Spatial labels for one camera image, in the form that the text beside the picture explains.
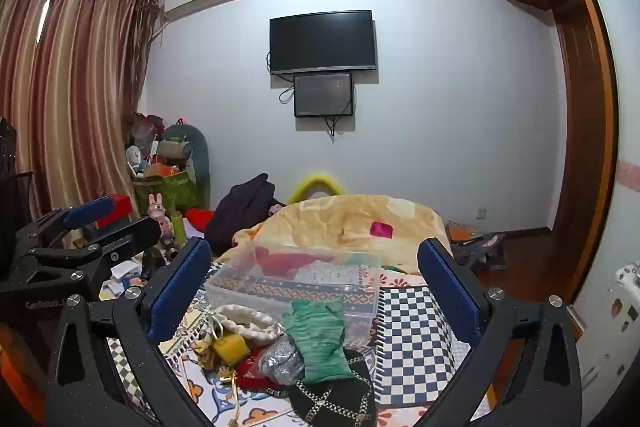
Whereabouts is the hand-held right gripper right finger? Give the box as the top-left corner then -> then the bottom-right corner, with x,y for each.
415,237 -> 583,427

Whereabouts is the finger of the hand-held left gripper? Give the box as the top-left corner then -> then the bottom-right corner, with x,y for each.
75,217 -> 163,278
47,195 -> 117,233

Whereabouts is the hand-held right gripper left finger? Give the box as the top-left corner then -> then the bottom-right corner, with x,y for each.
46,237 -> 221,427

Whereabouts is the cream braided rope bag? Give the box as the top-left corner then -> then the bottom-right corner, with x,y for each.
212,304 -> 287,348

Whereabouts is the yellow small pouch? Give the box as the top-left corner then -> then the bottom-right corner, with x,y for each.
210,334 -> 252,365

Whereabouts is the red fabric pouch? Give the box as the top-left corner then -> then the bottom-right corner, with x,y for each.
235,347 -> 288,392

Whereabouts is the silver sequin pouch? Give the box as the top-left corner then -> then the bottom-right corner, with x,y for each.
258,336 -> 306,385

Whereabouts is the clear plastic storage box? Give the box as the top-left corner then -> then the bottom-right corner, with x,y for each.
205,243 -> 383,348

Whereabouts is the green knit glove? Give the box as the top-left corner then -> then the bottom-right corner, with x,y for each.
283,298 -> 353,383

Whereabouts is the black chain quilted bag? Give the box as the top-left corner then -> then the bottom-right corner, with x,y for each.
287,347 -> 378,427

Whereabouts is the red box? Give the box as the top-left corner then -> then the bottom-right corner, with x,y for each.
95,194 -> 133,229

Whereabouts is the pink rabbit plush toy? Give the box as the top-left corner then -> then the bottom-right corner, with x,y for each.
147,193 -> 171,230

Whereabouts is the grey slippers pile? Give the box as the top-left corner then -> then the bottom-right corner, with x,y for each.
447,222 -> 507,273

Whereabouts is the green gift bag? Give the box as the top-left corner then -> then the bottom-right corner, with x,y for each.
133,169 -> 198,212

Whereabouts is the red cloth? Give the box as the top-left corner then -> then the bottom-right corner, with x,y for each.
185,208 -> 216,232

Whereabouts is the dark purple jacket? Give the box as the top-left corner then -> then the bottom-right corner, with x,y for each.
205,173 -> 281,258

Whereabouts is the yellow printed quilt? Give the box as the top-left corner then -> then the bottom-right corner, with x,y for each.
232,194 -> 451,278

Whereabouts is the striped brown curtain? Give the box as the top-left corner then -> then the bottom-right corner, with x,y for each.
0,0 -> 161,228

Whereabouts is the white appliance with stickers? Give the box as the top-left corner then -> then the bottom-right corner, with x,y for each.
580,262 -> 640,408

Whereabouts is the wooden wardrobe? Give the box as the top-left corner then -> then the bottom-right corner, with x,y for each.
477,0 -> 618,308

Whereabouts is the yellow foam ring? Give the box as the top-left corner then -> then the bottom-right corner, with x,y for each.
286,174 -> 343,205

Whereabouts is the small black wall monitor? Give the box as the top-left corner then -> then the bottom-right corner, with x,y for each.
293,73 -> 355,118

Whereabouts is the large black wall television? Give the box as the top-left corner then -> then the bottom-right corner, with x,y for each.
269,10 -> 377,76

